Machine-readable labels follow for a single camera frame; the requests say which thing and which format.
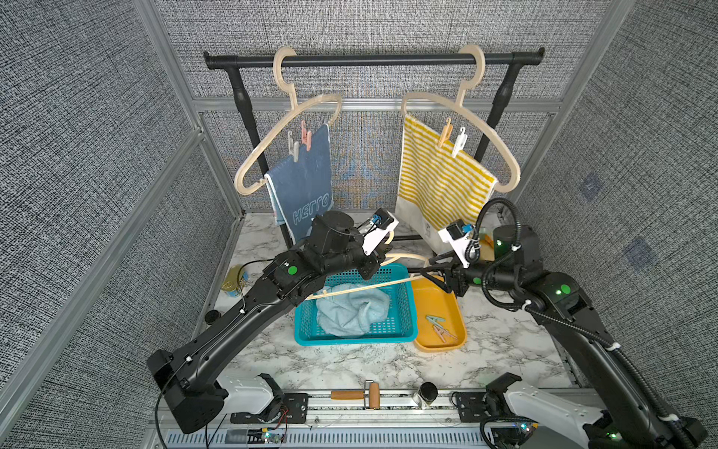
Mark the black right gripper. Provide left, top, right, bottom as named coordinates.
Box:
left=423, top=250, right=527, bottom=300

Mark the beige hanger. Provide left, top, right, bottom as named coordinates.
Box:
left=399, top=44, right=522, bottom=195
left=234, top=46, right=343, bottom=198
left=307, top=253, right=429, bottom=300

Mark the mint green clothespin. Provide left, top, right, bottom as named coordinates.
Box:
left=426, top=315, right=445, bottom=327

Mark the light blue terry towel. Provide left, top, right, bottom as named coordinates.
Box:
left=316, top=289, right=392, bottom=338

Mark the pink clothespin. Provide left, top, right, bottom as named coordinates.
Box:
left=433, top=326, right=457, bottom=343

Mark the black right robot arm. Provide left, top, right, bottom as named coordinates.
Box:
left=422, top=221, right=708, bottom=448

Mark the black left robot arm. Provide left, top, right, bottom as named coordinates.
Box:
left=147, top=209, right=398, bottom=434

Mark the yellow plastic tray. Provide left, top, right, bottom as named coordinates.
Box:
left=411, top=278, right=467, bottom=353

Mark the teal plastic basket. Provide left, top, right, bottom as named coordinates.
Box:
left=295, top=264, right=418, bottom=346

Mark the yellow striped towel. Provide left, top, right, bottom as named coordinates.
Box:
left=395, top=115, right=497, bottom=254

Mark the dark blue hello towel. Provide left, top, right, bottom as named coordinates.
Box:
left=265, top=125, right=333, bottom=242

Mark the small black lidded jar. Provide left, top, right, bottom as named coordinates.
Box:
left=412, top=382, right=439, bottom=410

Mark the green tin can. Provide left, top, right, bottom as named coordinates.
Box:
left=221, top=265, right=249, bottom=297

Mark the white clothespin on blue towel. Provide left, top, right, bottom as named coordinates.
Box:
left=287, top=131, right=300, bottom=163

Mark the salmon clothespin on blue towel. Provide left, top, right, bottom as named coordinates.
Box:
left=300, top=120, right=312, bottom=152

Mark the black round lid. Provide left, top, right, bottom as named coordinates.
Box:
left=204, top=310, right=223, bottom=326

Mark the black clothes rack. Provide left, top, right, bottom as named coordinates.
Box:
left=203, top=47, right=546, bottom=251

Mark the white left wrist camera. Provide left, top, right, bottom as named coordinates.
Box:
left=362, top=208, right=398, bottom=256

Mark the black corrugated cable conduit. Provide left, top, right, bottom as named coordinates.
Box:
left=470, top=197, right=709, bottom=449

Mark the wooden handle roller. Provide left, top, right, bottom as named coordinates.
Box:
left=330, top=380, right=381, bottom=410

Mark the white right arm base mount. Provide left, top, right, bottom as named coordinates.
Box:
left=484, top=372, right=604, bottom=448

